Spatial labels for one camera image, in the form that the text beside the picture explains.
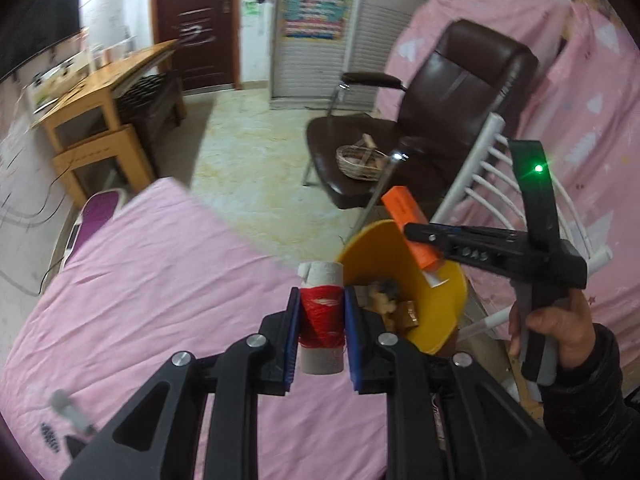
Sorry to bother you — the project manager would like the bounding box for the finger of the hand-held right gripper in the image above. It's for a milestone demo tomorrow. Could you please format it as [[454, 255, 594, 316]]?
[[404, 222, 526, 273]]

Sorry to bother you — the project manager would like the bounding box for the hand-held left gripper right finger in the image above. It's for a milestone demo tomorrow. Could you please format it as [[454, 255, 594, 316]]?
[[344, 285, 586, 480]]

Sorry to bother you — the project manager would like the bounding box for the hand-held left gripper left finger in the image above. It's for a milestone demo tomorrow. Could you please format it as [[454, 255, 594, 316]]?
[[60, 286, 302, 480]]

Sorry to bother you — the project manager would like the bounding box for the cardboard spool with red thread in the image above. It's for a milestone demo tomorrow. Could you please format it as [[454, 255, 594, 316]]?
[[298, 260, 347, 376]]

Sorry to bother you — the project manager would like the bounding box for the orange box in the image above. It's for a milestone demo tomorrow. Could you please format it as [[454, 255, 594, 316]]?
[[381, 186, 451, 288]]

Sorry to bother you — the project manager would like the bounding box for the yellow plastic bin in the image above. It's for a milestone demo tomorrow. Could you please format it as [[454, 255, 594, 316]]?
[[336, 219, 468, 358]]

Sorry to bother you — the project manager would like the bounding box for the person's right forearm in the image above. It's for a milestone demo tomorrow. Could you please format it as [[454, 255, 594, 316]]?
[[542, 322, 631, 468]]

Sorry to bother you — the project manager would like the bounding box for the person's right hand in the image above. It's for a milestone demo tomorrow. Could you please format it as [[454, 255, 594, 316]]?
[[507, 289, 596, 371]]

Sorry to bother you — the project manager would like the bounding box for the brown snack packet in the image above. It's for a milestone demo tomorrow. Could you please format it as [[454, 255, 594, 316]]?
[[397, 300, 421, 331]]

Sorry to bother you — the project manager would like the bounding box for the pink printed bed sheet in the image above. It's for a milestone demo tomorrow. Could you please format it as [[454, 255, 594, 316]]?
[[375, 0, 640, 396]]

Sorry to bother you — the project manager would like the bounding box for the brown leather armchair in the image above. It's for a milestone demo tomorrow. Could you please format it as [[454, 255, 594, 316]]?
[[302, 19, 540, 241]]

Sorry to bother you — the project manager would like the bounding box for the wicker basket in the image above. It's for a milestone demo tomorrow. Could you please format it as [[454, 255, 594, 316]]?
[[336, 132, 391, 181]]

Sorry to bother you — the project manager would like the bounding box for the plain pink blanket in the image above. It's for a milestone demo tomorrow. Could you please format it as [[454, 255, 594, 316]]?
[[0, 176, 401, 480]]

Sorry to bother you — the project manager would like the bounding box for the grey blurred tube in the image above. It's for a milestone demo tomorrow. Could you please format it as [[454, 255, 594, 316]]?
[[52, 390, 98, 436]]

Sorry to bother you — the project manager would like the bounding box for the white louvred wardrobe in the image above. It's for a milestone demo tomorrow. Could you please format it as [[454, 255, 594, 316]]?
[[270, 0, 451, 111]]

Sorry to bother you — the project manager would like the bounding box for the purple and white scale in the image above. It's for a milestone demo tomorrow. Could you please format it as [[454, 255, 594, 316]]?
[[62, 187, 126, 266]]

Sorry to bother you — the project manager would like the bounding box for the black patterned packet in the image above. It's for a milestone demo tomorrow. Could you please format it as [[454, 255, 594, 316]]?
[[37, 420, 67, 453]]

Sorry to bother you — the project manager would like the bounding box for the wooden stool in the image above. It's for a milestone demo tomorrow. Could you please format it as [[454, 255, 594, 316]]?
[[51, 124, 157, 206]]

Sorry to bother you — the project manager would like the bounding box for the black storage basket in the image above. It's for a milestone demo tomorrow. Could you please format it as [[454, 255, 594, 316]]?
[[116, 72, 185, 151]]

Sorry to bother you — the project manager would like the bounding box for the wooden desk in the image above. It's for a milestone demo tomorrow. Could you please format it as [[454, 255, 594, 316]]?
[[31, 39, 181, 133]]

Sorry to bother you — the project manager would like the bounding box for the dark red door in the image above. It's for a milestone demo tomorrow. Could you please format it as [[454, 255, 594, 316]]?
[[151, 0, 240, 95]]

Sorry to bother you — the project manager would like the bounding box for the clear plastic container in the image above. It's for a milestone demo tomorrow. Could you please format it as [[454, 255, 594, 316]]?
[[102, 42, 133, 63]]

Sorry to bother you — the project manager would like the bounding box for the black television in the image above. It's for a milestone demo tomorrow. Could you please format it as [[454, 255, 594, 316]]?
[[0, 0, 82, 81]]

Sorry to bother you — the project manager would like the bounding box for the white bed rail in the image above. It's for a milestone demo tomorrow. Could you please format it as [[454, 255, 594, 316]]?
[[430, 112, 613, 343]]

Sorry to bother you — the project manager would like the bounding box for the colourful wall poster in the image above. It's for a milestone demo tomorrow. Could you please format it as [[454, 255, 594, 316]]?
[[281, 0, 355, 42]]

